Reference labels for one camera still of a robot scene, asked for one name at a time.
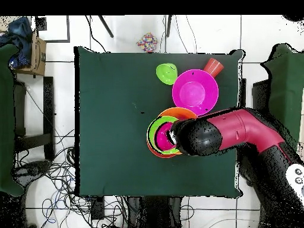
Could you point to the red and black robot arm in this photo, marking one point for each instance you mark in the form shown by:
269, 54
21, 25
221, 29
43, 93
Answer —
237, 128

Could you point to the small pink bowl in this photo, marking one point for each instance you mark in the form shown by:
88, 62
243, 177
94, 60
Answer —
163, 140

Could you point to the small green bowl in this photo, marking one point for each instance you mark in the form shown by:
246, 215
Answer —
166, 73

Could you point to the black metal frame stand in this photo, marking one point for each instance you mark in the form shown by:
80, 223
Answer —
48, 118
261, 95

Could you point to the red-orange cup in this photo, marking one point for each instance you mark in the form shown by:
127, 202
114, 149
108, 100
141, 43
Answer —
213, 67

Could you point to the large pink bowl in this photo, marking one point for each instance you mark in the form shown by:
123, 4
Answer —
194, 91

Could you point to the thin black square frame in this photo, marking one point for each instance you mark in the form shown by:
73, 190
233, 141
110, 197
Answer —
57, 41

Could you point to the black tripod leg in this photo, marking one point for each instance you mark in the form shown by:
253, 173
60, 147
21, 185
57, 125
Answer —
106, 26
168, 26

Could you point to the red-orange bowl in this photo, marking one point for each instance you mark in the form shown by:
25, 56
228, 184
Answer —
156, 154

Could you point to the large orange bowl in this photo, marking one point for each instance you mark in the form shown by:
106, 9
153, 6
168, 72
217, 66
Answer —
178, 111

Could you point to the brown cardboard box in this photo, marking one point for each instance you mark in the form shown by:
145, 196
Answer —
39, 59

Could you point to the dark green table cloth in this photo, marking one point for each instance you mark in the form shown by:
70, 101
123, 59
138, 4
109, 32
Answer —
106, 166

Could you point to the black pedestal leg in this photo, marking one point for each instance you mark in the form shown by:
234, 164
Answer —
30, 169

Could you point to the blue cloth bundle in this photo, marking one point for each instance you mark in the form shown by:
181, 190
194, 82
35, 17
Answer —
20, 30

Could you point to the green cloth covered side table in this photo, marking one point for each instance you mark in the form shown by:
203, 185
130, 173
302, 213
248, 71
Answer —
6, 118
285, 83

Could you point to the colourful patterned box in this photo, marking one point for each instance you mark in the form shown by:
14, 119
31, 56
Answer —
147, 42

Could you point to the large green bowl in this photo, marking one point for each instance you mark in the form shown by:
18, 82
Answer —
161, 120

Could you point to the black power strip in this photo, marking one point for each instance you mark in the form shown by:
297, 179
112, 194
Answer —
97, 209

